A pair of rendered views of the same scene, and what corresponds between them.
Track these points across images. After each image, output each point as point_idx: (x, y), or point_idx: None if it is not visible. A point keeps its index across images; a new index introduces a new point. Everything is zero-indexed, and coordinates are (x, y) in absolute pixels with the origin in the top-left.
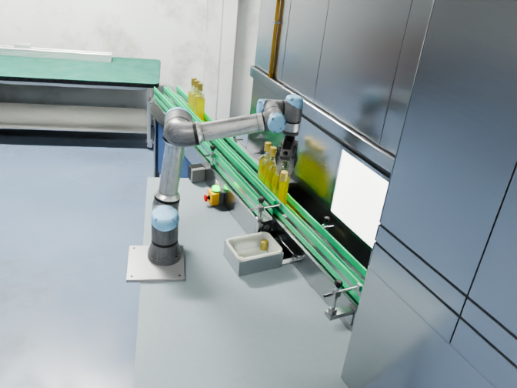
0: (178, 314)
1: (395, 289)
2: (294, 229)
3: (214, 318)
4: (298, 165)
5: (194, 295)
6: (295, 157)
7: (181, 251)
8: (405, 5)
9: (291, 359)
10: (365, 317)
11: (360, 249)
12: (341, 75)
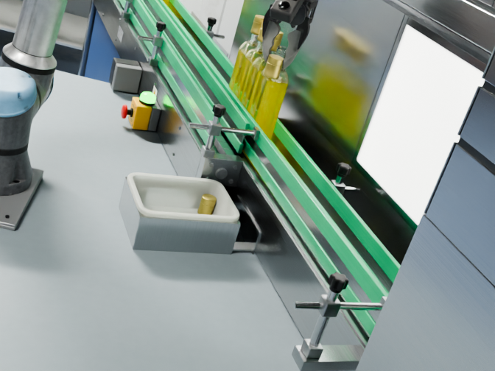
0: None
1: (493, 277)
2: (273, 181)
3: (42, 312)
4: (310, 71)
5: (20, 259)
6: (305, 26)
7: (30, 175)
8: None
9: None
10: (389, 358)
11: (403, 244)
12: None
